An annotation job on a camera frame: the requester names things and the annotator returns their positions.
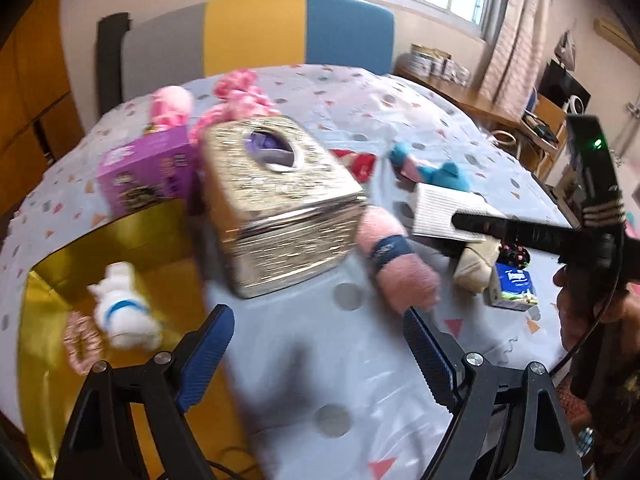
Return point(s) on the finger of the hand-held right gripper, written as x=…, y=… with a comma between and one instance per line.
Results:
x=500, y=230

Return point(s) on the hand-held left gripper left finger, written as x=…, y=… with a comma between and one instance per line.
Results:
x=205, y=355

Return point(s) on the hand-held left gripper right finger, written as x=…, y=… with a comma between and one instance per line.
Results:
x=430, y=360

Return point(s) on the black beaded hair piece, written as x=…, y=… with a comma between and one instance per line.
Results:
x=515, y=256

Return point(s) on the gold lined brown box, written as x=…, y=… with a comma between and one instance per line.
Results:
x=50, y=285

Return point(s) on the person's right hand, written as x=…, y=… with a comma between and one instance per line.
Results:
x=575, y=315

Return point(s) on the beige cloth pouch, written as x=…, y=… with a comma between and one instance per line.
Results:
x=472, y=270

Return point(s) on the blue tissue packet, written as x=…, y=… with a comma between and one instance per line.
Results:
x=515, y=285

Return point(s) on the white sponge block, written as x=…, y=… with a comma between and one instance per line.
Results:
x=440, y=210

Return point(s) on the blue plush toy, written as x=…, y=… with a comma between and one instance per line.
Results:
x=450, y=175

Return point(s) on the pink rolled towel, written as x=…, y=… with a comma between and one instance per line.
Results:
x=415, y=275

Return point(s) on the white plush dog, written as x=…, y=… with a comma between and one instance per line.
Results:
x=125, y=315

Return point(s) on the black monitor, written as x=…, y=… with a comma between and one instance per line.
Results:
x=560, y=85

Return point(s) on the pink scrunchie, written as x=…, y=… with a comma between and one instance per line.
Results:
x=75, y=345

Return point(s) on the wooden desk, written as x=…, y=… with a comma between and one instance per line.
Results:
x=470, y=97

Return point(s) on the red cloth item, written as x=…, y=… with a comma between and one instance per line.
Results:
x=360, y=165

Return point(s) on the silver embossed tissue box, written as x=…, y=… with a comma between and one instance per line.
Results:
x=280, y=220

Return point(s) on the beige checked curtain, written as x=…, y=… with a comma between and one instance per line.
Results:
x=515, y=35

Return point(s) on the row of small cartons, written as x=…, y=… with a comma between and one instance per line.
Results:
x=440, y=65

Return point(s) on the patterned light blue tablecloth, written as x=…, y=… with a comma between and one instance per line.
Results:
x=350, y=110

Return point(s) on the purple cardboard box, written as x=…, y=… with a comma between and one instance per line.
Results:
x=145, y=170

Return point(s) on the person's patterned clothing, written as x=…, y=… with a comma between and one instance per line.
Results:
x=620, y=410

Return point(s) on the pink round plush toy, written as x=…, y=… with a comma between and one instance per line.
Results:
x=172, y=105

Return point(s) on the pink spotted plush toy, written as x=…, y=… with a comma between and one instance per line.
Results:
x=240, y=92

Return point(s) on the orange wooden wardrobe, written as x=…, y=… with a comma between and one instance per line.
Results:
x=30, y=85

